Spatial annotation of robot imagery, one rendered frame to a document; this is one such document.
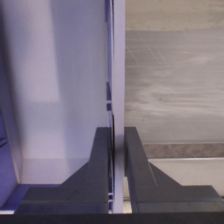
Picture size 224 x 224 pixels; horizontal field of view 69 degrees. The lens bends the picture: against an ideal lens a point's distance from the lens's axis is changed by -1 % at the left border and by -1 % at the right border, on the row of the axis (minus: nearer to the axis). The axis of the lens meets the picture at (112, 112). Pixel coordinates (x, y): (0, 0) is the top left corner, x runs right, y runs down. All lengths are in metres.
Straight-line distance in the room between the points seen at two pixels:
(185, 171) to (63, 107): 0.30
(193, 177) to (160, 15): 0.34
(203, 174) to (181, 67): 0.25
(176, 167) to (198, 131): 0.09
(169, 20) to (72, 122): 0.24
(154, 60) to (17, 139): 0.28
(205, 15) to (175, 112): 0.18
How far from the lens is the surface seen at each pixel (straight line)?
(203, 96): 0.36
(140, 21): 0.32
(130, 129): 0.15
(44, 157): 0.33
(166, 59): 0.33
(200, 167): 0.43
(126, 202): 0.43
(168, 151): 0.39
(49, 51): 0.28
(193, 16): 0.35
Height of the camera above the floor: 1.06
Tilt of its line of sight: 73 degrees down
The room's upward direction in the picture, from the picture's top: 179 degrees clockwise
